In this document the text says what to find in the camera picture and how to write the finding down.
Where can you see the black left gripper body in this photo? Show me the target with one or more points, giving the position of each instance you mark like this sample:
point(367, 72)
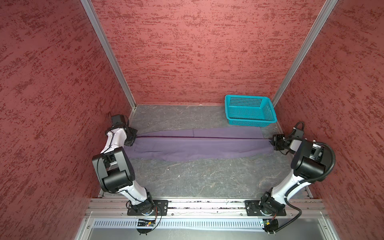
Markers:
point(130, 136)

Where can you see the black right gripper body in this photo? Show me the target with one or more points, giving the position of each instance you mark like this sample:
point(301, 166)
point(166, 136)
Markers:
point(279, 141)

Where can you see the teal plastic basket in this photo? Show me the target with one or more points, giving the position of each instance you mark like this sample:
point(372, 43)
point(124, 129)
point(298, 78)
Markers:
point(250, 111)

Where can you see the purple trousers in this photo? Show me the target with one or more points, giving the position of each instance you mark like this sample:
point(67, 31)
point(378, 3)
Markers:
point(198, 144)

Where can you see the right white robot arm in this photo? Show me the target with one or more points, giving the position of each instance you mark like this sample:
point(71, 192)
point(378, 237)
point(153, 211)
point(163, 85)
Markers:
point(312, 162)

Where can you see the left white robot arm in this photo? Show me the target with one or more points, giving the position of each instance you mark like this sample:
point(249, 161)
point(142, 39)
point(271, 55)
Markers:
point(116, 174)

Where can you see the right connector board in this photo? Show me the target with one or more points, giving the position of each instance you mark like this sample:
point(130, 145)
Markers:
point(271, 226)

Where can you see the connector board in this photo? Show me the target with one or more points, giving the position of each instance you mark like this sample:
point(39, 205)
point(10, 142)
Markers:
point(146, 226)
point(271, 226)

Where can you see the left connector board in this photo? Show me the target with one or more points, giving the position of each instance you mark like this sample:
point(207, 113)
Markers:
point(146, 226)

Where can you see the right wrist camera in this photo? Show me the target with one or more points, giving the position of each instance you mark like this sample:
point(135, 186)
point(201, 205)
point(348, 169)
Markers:
point(297, 134)

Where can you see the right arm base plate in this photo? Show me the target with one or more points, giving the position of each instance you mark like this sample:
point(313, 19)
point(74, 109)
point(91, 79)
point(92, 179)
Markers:
point(252, 208)

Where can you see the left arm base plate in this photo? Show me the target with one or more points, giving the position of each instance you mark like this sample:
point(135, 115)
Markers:
point(162, 207)

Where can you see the front aluminium rail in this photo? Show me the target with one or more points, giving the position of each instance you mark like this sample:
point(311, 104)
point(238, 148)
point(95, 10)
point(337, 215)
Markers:
point(115, 207)

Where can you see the slotted cable duct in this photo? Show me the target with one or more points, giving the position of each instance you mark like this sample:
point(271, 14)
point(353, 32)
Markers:
point(192, 224)

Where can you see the right aluminium corner post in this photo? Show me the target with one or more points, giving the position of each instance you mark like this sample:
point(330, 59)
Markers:
point(313, 33)

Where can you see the aluminium corner post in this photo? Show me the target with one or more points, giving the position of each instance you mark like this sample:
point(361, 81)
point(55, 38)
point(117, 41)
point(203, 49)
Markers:
point(96, 24)
point(313, 33)

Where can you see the left aluminium corner post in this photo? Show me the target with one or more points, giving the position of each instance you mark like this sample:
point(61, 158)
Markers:
point(96, 24)

